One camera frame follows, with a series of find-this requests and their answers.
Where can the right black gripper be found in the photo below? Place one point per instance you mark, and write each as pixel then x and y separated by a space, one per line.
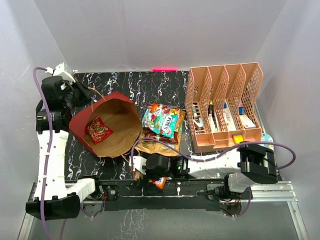
pixel 148 176

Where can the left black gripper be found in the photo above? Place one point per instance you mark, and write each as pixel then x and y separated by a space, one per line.
pixel 87 94

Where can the colourful fruit candy bag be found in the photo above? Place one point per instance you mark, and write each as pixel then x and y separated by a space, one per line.
pixel 145 181

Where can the gold snack bag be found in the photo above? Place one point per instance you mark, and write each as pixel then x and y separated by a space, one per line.
pixel 153 147

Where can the red doritos bag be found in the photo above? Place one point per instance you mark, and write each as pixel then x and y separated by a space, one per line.
pixel 165 139

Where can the red peanut snack bag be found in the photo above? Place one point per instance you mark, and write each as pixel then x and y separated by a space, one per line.
pixel 97 130

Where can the red paper bag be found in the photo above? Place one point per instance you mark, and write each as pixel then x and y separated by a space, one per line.
pixel 117 112

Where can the teal fox's candy bag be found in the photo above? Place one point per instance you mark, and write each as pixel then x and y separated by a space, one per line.
pixel 161 119

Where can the pink plastic desk organizer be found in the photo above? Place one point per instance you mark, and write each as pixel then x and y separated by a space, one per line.
pixel 227 85

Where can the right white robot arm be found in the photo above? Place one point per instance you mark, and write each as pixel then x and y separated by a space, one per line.
pixel 239 168

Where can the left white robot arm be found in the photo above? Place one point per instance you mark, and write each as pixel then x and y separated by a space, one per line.
pixel 52 200

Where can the grey stapler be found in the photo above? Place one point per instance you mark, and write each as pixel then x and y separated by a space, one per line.
pixel 198 123

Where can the white glue stick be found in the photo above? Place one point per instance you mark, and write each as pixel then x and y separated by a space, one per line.
pixel 195 115

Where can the pink tape strip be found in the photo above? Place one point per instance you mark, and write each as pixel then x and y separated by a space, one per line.
pixel 164 69

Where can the black yellow marker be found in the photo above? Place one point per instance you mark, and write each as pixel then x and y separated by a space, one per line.
pixel 210 108

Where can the white label packets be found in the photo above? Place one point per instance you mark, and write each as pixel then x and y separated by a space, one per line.
pixel 229 120

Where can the white red paper box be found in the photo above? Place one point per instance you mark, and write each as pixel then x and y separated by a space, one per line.
pixel 246 122

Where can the blue small box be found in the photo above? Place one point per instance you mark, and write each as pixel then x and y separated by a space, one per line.
pixel 241 110

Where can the blister pack with blue card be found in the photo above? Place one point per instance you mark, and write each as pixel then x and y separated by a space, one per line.
pixel 265 137

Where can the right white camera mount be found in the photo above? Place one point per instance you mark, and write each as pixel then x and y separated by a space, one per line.
pixel 138 163

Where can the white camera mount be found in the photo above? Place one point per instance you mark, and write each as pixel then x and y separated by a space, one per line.
pixel 138 163
pixel 62 70

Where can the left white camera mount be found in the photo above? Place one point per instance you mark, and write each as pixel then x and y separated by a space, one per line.
pixel 62 70

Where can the aluminium front rail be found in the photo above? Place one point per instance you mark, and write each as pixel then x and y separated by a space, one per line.
pixel 179 212

